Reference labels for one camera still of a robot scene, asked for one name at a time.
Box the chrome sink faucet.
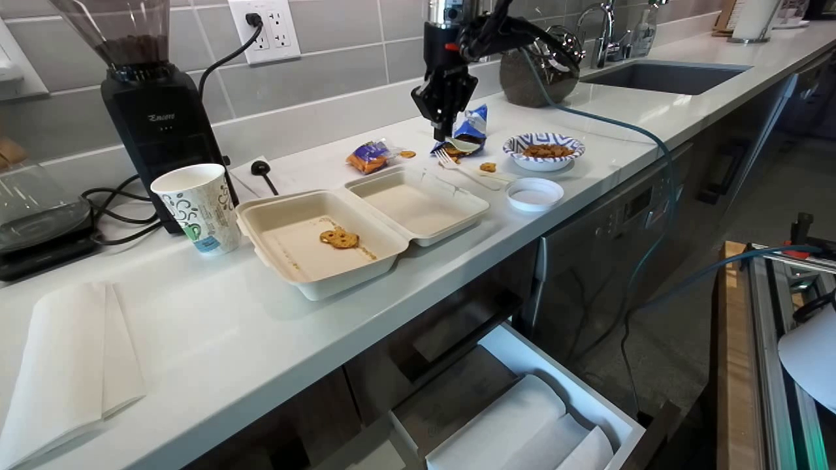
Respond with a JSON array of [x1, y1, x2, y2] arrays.
[[571, 0, 643, 67]]

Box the steel undermount sink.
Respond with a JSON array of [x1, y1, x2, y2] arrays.
[[580, 58, 753, 96]]

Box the small white paper roll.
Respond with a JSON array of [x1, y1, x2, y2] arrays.
[[556, 423, 617, 470]]

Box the white printed paper cup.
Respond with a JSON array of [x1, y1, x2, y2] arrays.
[[148, 161, 242, 256]]

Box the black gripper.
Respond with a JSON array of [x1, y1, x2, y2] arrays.
[[411, 34, 481, 141]]

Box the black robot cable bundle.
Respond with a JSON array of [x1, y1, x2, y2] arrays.
[[460, 13, 586, 76]]

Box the large white paper roll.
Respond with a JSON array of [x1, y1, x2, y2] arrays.
[[422, 372, 569, 470]]

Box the clear dispenser bottle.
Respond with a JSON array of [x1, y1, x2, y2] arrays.
[[630, 0, 668, 60]]

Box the open white drawer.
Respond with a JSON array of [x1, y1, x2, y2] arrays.
[[311, 316, 651, 470]]

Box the loose black cables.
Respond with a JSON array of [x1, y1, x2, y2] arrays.
[[81, 173, 166, 247]]

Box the beige clamshell takeout container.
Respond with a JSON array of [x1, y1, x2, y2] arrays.
[[232, 161, 493, 305]]

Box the orange snack wrapper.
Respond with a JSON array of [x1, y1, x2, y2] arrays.
[[344, 139, 398, 174]]

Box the white wall outlet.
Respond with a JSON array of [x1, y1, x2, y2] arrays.
[[228, 0, 302, 67]]

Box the medium white paper roll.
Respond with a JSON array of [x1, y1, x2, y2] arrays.
[[506, 409, 595, 470]]

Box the folded white paper towel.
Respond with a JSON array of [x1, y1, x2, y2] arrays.
[[0, 280, 148, 470]]

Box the white paper towel roll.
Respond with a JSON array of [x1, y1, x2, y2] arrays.
[[729, 0, 783, 45]]

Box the black coffee scoop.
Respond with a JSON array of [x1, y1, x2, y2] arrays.
[[249, 156, 283, 199]]

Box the black grinder power cord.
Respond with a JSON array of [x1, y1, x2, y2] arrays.
[[195, 9, 266, 100]]

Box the black kitchen scale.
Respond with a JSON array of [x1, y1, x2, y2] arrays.
[[0, 196, 101, 282]]

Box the clear glass container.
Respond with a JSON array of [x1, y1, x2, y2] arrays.
[[0, 128, 89, 229]]

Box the pile of brown cookies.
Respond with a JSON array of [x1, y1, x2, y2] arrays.
[[519, 141, 569, 161]]

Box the black coffee grinder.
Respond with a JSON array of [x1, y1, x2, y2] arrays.
[[50, 0, 229, 235]]

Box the grey built-in dishwasher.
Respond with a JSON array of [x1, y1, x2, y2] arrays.
[[529, 141, 701, 367]]

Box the wooden robot mounting cart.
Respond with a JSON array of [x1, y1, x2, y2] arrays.
[[714, 237, 836, 470]]

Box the blue chip bag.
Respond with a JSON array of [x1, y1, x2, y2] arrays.
[[430, 101, 492, 161]]

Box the blue white patterned bowl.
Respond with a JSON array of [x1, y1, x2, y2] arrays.
[[502, 130, 587, 174]]

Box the flat white paper sheet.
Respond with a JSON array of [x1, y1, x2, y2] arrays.
[[429, 148, 516, 192]]

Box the white wall-mounted box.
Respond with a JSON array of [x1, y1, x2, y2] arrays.
[[0, 19, 50, 101]]

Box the blue cable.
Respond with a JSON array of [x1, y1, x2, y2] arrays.
[[556, 101, 787, 367]]

